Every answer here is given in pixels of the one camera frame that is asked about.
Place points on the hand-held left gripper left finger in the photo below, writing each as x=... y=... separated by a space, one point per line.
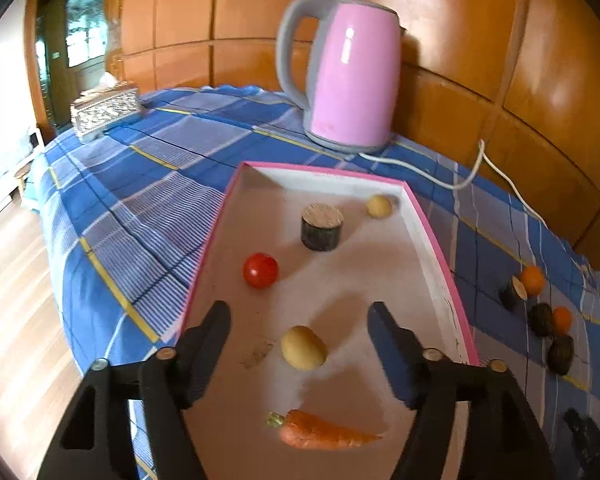
x=205 y=355

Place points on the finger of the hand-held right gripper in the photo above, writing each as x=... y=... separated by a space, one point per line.
x=587 y=437

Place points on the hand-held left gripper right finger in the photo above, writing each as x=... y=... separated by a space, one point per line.
x=395 y=355

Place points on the pink shallow box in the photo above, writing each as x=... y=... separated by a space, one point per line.
x=360 y=285

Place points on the large yellow potato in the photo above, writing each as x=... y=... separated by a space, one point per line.
x=303 y=347

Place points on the red tomato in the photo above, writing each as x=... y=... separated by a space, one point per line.
x=260 y=270

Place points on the orange carrot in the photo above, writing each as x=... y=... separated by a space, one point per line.
x=325 y=432

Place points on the small cut dark root chunk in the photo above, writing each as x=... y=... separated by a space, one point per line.
x=512 y=292

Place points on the large cut dark root chunk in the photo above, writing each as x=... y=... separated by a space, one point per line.
x=321 y=227

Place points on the small yellow potato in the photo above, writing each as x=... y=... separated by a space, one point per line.
x=379 y=206

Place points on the orange with stem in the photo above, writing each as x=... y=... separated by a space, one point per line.
x=533 y=280

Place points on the blue checked cloth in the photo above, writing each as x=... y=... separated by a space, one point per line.
x=130 y=200

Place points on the silver patterned tissue box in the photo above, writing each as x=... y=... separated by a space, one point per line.
x=105 y=112

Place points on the pink electric kettle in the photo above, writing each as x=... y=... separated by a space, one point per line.
x=355 y=85

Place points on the wooden panelled wardrobe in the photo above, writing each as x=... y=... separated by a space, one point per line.
x=455 y=35

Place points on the dark wooden glass door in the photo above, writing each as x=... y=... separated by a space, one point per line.
x=80 y=25

